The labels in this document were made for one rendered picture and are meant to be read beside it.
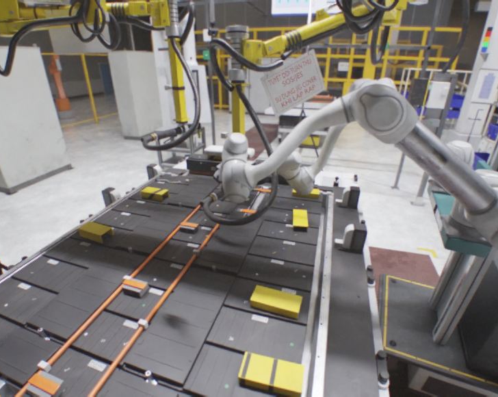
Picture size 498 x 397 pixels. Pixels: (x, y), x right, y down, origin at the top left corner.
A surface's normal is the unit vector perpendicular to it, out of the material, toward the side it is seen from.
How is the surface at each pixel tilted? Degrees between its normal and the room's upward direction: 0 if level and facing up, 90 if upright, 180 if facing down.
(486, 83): 90
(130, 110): 90
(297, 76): 90
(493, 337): 90
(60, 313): 0
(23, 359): 0
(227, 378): 0
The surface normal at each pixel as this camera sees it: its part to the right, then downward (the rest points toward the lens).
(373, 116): -0.25, 0.36
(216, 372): 0.00, -0.89
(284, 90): 0.30, 0.43
